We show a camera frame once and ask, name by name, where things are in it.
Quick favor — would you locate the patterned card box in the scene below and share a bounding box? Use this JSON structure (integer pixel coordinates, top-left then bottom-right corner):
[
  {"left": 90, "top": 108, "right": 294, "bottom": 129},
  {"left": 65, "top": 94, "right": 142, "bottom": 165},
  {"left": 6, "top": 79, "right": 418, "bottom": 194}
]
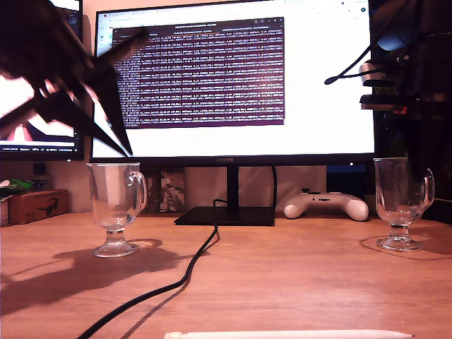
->
[{"left": 145, "top": 168, "right": 186, "bottom": 214}]

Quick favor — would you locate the small footed glass cup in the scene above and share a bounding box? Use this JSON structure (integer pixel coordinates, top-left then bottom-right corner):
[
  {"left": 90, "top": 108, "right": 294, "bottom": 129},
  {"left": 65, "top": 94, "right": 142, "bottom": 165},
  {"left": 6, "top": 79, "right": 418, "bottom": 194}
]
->
[
  {"left": 373, "top": 157, "right": 436, "bottom": 252},
  {"left": 87, "top": 162, "right": 148, "bottom": 259}
]

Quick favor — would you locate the green snack packet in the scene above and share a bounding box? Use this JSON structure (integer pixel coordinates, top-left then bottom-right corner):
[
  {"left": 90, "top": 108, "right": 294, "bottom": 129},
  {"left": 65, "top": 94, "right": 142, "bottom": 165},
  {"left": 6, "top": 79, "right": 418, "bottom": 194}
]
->
[{"left": 0, "top": 179, "right": 35, "bottom": 199}]

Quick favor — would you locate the large black Huawei monitor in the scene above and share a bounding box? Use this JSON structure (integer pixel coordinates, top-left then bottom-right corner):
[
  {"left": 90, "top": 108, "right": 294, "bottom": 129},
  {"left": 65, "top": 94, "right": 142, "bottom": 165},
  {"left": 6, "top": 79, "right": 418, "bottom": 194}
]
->
[{"left": 89, "top": 0, "right": 378, "bottom": 227}]

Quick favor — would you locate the white pen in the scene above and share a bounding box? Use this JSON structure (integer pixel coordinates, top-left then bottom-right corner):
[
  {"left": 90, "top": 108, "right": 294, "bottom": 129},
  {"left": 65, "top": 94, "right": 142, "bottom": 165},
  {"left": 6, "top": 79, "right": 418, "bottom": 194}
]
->
[{"left": 164, "top": 329, "right": 414, "bottom": 339}]

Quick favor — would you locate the white game controller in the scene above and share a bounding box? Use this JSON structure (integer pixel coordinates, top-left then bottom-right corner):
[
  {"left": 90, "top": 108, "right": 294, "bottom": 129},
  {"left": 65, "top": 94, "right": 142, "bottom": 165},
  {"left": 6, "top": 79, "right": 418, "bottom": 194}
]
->
[{"left": 283, "top": 189, "right": 369, "bottom": 222}]

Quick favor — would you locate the black monitor power cable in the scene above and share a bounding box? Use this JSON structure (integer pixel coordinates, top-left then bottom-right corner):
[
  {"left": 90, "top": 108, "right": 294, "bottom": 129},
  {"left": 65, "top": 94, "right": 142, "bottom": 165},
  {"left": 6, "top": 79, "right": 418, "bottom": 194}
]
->
[{"left": 270, "top": 166, "right": 279, "bottom": 210}]

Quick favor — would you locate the cardboard box with sunglasses print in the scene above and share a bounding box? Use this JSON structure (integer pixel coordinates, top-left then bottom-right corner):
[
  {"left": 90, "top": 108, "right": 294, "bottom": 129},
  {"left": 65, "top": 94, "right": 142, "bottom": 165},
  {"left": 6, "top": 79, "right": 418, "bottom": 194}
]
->
[{"left": 8, "top": 189, "right": 71, "bottom": 226}]

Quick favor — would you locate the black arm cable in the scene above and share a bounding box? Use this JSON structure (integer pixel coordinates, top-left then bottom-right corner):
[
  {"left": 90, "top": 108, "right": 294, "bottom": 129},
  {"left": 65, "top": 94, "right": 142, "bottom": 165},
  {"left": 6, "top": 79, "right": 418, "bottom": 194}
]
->
[{"left": 323, "top": 0, "right": 412, "bottom": 86}]

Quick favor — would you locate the black table cable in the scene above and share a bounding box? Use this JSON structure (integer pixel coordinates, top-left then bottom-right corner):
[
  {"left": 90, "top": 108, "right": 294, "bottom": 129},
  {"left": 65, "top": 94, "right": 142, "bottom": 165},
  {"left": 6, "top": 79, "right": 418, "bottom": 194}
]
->
[{"left": 73, "top": 199, "right": 230, "bottom": 339}]

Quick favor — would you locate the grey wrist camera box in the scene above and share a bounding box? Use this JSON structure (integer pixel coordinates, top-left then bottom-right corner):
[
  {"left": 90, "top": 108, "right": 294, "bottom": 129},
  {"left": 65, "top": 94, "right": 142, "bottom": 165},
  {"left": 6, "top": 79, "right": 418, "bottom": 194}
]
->
[{"left": 359, "top": 60, "right": 398, "bottom": 88}]

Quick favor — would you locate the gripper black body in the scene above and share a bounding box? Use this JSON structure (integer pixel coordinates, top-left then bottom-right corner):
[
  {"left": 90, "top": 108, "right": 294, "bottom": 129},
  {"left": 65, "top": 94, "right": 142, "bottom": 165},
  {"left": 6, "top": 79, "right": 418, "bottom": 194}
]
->
[{"left": 359, "top": 33, "right": 452, "bottom": 119}]

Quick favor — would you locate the black monitor with code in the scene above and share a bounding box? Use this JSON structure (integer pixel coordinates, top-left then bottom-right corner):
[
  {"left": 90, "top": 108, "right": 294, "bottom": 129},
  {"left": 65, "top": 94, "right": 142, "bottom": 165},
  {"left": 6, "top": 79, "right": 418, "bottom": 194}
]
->
[{"left": 0, "top": 0, "right": 86, "bottom": 162}]

